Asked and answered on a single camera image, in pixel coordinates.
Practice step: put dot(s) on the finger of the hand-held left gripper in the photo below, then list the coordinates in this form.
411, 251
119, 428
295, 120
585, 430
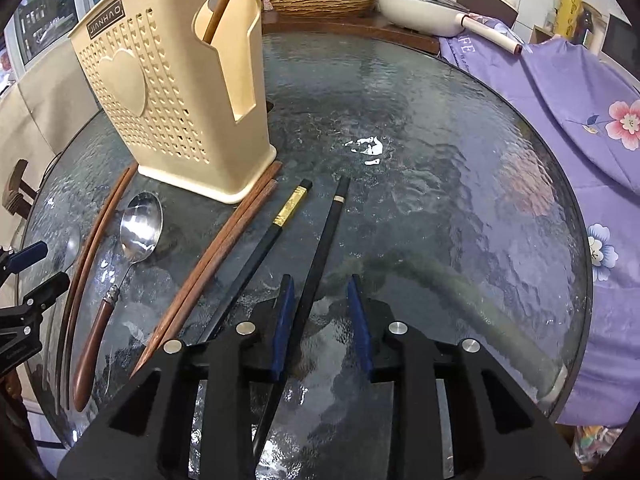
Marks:
27, 255
50, 286

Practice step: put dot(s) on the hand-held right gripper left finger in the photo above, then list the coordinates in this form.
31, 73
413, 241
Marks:
281, 330

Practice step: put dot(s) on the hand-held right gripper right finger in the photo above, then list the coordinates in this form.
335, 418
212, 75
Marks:
361, 330

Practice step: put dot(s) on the black chopstick wide gold band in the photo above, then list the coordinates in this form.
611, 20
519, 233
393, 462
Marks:
261, 250

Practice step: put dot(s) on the black chopstick thin gold band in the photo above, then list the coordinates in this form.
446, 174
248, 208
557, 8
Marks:
325, 240

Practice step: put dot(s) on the brown wooden chopstick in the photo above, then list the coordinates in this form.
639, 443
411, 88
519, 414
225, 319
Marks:
220, 12
101, 220
225, 240
64, 345
237, 240

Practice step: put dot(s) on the cream perforated utensil holder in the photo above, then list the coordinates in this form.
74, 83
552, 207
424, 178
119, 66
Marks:
165, 125

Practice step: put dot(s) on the dark wooden object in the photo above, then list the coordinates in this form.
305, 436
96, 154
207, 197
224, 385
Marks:
17, 190

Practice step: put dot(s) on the beige cover sheet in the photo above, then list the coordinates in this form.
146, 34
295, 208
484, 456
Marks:
50, 100

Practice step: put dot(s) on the sliding glass window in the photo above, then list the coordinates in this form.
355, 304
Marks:
45, 10

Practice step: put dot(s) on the colourful printed cloth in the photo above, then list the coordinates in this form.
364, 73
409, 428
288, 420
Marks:
595, 447

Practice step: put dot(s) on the dark wooden counter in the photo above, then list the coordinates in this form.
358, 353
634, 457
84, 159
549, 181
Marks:
350, 26

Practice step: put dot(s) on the purple floral cloth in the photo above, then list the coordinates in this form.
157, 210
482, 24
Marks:
575, 90

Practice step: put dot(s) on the white pot with glass lid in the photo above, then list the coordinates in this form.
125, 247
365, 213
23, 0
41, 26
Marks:
415, 12

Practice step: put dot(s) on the tall yellow box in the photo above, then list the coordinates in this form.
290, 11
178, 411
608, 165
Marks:
571, 0

